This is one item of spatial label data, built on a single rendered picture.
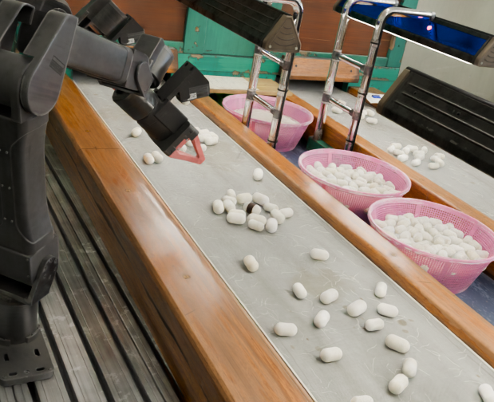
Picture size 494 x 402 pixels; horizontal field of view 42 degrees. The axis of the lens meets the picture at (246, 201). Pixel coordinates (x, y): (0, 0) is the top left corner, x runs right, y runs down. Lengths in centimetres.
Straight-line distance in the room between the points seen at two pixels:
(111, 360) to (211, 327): 16
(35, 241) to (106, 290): 25
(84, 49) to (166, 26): 116
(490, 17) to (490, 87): 44
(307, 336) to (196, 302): 17
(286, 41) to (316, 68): 96
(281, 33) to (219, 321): 59
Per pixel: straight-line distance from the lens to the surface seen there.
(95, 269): 115
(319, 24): 226
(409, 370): 92
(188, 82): 107
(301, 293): 101
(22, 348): 96
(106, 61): 92
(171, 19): 202
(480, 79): 409
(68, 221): 130
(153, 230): 109
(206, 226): 118
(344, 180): 152
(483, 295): 135
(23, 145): 81
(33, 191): 86
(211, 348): 84
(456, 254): 132
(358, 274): 114
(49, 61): 78
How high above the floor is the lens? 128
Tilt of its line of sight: 24 degrees down
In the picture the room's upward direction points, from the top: 11 degrees clockwise
